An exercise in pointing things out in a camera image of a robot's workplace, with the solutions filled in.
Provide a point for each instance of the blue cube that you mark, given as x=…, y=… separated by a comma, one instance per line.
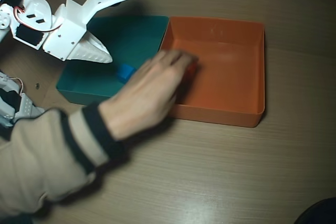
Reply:
x=126, y=73

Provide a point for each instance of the orange plastic box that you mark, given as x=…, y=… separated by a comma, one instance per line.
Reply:
x=231, y=77

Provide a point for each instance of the dark round object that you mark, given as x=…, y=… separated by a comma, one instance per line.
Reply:
x=320, y=213

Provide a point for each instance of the teal plastic box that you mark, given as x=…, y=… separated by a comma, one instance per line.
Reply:
x=131, y=37

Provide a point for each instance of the beige sleeved forearm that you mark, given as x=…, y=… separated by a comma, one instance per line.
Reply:
x=39, y=155

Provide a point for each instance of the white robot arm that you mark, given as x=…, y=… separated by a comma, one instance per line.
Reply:
x=36, y=6

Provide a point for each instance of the bare human hand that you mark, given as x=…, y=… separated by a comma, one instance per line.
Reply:
x=147, y=98

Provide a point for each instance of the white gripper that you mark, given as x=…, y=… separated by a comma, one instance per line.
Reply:
x=70, y=42

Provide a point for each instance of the orange cube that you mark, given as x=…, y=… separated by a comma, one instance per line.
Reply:
x=191, y=71

